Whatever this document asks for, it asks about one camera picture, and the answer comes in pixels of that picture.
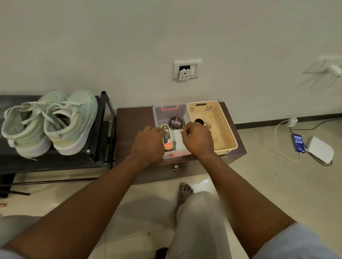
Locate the person's right hand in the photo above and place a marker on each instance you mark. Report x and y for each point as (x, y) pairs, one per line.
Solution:
(199, 141)

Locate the person's left hand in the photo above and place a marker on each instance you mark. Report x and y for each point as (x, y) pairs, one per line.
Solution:
(147, 145)

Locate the person's right fingers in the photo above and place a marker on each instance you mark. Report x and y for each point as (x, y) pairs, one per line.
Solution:
(188, 129)

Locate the person's left fingers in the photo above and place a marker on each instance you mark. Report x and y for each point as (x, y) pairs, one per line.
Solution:
(159, 131)

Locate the person's left forearm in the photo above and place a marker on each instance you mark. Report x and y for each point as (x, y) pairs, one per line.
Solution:
(80, 210)

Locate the person's right forearm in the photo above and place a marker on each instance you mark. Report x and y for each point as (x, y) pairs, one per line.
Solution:
(240, 202)

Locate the yellow liquid shoe polish bottle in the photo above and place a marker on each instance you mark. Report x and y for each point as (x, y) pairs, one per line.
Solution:
(167, 141)

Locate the black round shoe brush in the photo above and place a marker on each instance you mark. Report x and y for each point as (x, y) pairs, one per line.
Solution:
(199, 121)

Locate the black shoe polish tin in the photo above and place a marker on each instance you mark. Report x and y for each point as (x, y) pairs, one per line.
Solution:
(176, 122)

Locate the white cloth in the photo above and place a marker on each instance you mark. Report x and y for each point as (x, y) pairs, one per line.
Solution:
(178, 142)

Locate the clear plastic storage box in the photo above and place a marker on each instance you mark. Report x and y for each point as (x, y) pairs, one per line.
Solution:
(161, 113)

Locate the dark brown drawer cabinet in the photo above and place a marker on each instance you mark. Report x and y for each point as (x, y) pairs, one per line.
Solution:
(133, 120)

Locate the beige plastic basket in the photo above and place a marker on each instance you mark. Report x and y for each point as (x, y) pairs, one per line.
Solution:
(223, 128)

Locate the black shoe rack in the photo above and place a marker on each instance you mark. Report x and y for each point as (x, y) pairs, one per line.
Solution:
(101, 128)

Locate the person's bare foot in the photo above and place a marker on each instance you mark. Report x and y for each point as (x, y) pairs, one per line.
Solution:
(185, 194)

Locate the white high-top sneaker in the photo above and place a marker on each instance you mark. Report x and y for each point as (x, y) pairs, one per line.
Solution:
(72, 125)
(25, 125)

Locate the light grey trousers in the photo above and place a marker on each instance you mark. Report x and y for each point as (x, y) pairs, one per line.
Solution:
(199, 226)

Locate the white power adapter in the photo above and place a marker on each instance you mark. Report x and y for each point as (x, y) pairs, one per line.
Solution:
(292, 122)

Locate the smartphone with lit screen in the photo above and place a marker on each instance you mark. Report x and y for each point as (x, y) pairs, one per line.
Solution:
(298, 143)

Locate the white flat box device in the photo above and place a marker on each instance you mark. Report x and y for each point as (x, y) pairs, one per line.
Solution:
(320, 149)

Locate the white charger plug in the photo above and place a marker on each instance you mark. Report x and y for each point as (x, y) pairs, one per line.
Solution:
(336, 70)

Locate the white wall socket plate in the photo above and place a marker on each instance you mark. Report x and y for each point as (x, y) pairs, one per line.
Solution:
(187, 70)

